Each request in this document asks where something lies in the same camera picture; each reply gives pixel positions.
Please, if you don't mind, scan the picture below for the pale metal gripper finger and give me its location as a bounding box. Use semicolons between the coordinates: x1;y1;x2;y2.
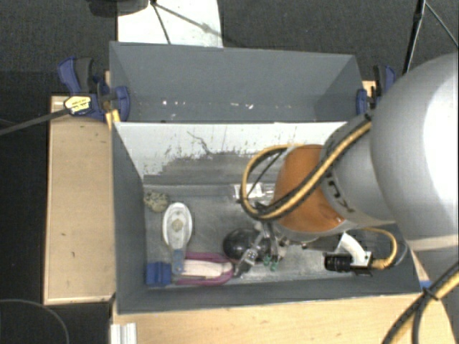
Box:
234;248;257;277

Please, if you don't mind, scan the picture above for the blue ribbed block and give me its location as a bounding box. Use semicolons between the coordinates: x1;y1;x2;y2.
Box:
145;261;173;287

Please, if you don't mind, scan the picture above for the speckled beige stone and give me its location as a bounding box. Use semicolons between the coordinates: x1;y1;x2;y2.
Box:
143;190;170;214

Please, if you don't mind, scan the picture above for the grey metal bin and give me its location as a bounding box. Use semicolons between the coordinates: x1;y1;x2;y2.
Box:
108;41;425;315

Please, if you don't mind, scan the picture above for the pale wood board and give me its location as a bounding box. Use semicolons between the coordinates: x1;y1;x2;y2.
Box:
42;95;118;306

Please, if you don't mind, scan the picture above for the black cylinder on white bracket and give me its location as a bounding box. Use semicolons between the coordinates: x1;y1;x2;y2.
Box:
323;231;374;277

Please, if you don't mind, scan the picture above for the white scoop with blue handle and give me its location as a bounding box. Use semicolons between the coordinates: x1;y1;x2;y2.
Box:
161;201;194;276

